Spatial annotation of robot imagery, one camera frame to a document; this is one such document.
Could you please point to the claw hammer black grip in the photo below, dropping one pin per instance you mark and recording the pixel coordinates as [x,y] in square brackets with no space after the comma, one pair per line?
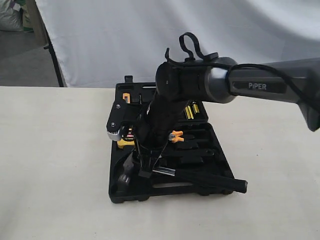
[200,178]

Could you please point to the orange handled pliers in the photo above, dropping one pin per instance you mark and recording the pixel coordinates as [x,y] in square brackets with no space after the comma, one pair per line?
[176,136]

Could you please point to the orange utility knife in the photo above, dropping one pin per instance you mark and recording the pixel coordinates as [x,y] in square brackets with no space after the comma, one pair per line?
[127,97]

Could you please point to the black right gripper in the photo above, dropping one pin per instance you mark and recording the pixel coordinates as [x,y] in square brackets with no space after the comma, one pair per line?
[152,130]

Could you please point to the black plastic tool case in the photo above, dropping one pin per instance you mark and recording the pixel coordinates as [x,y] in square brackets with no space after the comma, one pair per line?
[198,133]

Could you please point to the adjustable wrench black handle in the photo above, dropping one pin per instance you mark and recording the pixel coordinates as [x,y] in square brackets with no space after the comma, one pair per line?
[187,154]

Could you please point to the yellow black short screwdriver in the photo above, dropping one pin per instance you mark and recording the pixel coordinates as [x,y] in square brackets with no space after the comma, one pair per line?
[195,107]

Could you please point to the black backdrop stand pole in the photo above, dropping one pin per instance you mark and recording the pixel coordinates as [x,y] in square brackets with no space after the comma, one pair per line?
[54,59]

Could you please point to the yellow black long screwdriver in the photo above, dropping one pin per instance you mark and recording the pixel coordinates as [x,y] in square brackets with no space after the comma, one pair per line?
[188,112]

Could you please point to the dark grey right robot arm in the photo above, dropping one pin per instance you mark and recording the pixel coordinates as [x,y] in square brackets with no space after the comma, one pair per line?
[220,81]

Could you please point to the green printed bag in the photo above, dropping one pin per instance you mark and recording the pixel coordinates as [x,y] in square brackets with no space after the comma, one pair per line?
[26,21]

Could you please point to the white backdrop cloth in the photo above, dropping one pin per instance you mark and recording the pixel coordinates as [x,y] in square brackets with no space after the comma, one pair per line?
[98,42]

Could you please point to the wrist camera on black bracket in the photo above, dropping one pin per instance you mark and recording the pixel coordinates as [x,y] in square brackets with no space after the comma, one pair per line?
[122,115]

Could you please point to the yellow tape measure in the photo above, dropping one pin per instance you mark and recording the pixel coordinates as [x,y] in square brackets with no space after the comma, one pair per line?
[126,140]

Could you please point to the white sack bag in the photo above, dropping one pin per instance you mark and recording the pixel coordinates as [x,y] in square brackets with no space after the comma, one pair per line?
[10,16]

